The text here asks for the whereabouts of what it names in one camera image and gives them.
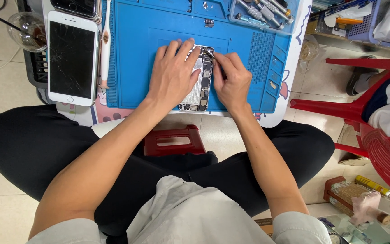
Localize black phone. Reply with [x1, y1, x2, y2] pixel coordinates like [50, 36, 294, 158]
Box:
[50, 0, 98, 20]

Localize white cleaning brush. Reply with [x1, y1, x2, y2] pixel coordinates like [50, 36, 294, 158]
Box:
[99, 0, 112, 89]

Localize black plastic case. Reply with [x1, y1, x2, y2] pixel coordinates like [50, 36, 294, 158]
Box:
[23, 50, 49, 89]

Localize person's white shirt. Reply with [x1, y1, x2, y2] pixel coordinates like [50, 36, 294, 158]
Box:
[26, 175, 332, 244]

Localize blue plastic basket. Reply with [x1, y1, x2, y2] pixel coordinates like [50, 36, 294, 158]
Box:
[347, 0, 390, 52]

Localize pink cloth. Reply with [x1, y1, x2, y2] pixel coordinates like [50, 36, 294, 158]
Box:
[350, 191, 382, 225]

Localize clear plastic drink cup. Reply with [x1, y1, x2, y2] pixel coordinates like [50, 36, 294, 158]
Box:
[7, 12, 47, 53]

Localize yellow glue tube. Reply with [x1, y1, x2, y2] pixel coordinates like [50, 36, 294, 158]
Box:
[354, 175, 390, 199]

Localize red plastic stool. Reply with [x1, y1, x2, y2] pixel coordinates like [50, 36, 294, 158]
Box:
[143, 124, 207, 157]

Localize small bottle with cork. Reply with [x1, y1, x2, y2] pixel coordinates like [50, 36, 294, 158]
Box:
[377, 211, 390, 229]

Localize small clear glass jar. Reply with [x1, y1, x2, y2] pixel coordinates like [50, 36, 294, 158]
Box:
[299, 40, 320, 62]

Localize person's black trousers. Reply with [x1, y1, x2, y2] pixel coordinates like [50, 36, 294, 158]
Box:
[0, 104, 336, 244]

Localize white phone with cracked screen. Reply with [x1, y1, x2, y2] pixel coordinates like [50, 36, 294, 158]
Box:
[47, 10, 100, 107]

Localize red plastic chair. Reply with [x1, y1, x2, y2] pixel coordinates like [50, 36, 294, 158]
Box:
[289, 58, 390, 204]

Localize silver phone chassis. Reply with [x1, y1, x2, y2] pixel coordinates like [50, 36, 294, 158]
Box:
[178, 45, 215, 112]

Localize cardboard box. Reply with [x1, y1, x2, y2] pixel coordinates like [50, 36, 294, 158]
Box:
[254, 218, 274, 237]

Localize black drinking straw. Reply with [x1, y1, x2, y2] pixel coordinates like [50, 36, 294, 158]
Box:
[0, 14, 46, 45]

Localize person's left hand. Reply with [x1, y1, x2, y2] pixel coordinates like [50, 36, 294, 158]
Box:
[146, 37, 202, 111]

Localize silver precision screwdriver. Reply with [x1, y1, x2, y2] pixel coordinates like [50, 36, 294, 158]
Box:
[234, 13, 271, 30]
[236, 0, 286, 30]
[253, 0, 294, 25]
[269, 0, 292, 16]

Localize clear plastic tool tray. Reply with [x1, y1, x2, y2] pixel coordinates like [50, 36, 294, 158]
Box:
[229, 0, 300, 36]

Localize blue silicone repair mat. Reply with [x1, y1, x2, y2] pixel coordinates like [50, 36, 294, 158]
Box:
[102, 0, 301, 114]

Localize person's right hand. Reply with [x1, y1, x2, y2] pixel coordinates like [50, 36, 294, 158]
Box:
[212, 52, 254, 115]

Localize brown woven box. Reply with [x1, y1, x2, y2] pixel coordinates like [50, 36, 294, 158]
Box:
[323, 176, 373, 218]

